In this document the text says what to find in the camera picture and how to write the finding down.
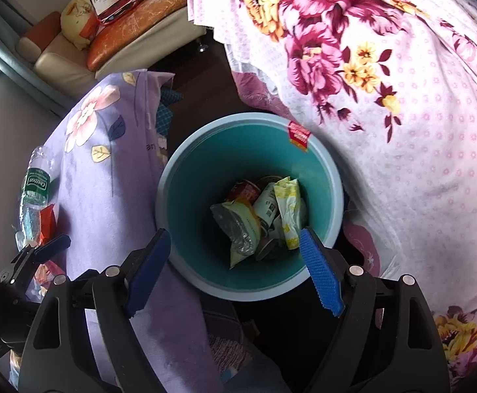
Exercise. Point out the white strawberry yogurt cup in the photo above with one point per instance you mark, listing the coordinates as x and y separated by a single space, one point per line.
266 208

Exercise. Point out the yellow cartoon pillow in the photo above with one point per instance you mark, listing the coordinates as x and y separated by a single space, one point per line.
79 23

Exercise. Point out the orange leather seat cushion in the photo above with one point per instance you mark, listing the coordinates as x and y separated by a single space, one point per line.
123 31

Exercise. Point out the cream leather sofa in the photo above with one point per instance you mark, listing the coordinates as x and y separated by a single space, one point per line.
73 49

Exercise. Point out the yellow snack bag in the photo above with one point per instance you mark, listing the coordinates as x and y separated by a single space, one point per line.
240 223

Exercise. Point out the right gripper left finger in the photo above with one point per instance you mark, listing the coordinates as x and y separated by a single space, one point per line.
58 355

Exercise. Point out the pink floral bed quilt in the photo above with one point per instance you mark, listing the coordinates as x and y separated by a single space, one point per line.
391 87

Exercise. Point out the clear plastic water bottle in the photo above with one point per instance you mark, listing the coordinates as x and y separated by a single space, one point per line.
35 193

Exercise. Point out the teal plastic trash bin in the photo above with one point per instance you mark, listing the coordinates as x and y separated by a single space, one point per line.
260 148

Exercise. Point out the red soda can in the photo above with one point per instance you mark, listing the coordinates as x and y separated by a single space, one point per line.
244 190

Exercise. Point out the pink nabati wafer bag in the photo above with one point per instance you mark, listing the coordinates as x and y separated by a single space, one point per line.
44 276

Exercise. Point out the orange red snack wrapper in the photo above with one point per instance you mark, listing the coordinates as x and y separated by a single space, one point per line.
47 225

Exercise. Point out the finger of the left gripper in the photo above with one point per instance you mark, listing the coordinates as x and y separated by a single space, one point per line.
45 249

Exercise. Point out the yellow green wrapper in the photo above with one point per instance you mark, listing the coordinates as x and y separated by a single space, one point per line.
292 210

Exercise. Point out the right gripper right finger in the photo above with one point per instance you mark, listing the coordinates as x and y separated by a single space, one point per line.
386 339

